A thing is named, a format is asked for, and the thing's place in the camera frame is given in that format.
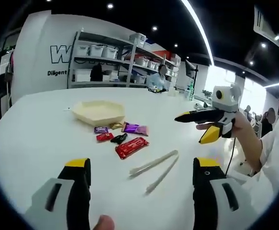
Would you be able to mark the white storage bin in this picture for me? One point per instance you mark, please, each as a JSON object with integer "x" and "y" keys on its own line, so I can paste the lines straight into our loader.
{"x": 82, "y": 50}
{"x": 96, "y": 51}
{"x": 110, "y": 52}

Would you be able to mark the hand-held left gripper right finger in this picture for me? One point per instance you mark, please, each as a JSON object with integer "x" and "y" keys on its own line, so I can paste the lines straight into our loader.
{"x": 208, "y": 203}

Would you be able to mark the purple and pink snack bar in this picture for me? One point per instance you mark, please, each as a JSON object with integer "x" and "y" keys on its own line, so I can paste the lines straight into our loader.
{"x": 135, "y": 129}

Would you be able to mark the green bottle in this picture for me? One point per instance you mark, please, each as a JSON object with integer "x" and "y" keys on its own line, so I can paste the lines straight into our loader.
{"x": 191, "y": 91}

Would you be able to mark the person's left hand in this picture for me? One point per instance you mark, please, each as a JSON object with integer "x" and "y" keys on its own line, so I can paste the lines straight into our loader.
{"x": 104, "y": 223}

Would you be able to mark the grey metal shelf rack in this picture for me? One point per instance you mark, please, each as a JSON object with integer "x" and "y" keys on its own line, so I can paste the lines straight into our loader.
{"x": 129, "y": 62}

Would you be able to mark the person's white coat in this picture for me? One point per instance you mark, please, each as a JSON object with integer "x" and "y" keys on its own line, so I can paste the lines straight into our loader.
{"x": 273, "y": 167}

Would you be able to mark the gold wrapped candy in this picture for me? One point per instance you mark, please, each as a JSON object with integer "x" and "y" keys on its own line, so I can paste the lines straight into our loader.
{"x": 116, "y": 125}

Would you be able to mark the small purple candy packet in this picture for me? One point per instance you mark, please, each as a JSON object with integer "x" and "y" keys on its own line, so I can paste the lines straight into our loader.
{"x": 101, "y": 129}

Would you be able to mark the ceiling air vent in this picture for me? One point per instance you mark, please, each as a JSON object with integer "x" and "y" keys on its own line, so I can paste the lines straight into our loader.
{"x": 268, "y": 26}

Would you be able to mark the black wrapped candy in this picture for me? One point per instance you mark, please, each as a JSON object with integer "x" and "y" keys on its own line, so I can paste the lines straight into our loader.
{"x": 119, "y": 139}

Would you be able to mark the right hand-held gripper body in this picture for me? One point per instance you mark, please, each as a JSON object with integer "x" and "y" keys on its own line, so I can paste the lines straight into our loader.
{"x": 226, "y": 103}

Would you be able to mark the ceiling light strip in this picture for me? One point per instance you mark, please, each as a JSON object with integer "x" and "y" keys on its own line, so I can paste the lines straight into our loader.
{"x": 201, "y": 31}

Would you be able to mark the small red candy packet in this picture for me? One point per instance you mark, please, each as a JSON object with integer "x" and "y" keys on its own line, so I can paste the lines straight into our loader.
{"x": 104, "y": 137}

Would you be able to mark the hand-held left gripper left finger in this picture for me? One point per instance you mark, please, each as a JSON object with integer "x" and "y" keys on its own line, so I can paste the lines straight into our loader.
{"x": 62, "y": 208}

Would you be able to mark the clear plastic food tongs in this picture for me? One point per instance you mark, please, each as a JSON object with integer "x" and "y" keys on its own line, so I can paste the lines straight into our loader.
{"x": 158, "y": 165}

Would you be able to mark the person's right hand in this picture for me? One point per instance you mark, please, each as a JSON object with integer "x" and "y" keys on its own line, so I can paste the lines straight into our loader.
{"x": 242, "y": 127}

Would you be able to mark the large red snack bar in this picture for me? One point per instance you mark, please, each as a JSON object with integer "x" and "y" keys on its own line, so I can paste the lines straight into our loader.
{"x": 132, "y": 148}

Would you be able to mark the cream hexagonal container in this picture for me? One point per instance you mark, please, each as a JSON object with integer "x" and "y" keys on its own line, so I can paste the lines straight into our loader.
{"x": 98, "y": 112}

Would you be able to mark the black monitor on stand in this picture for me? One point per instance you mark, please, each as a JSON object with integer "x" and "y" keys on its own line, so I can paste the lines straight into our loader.
{"x": 190, "y": 68}

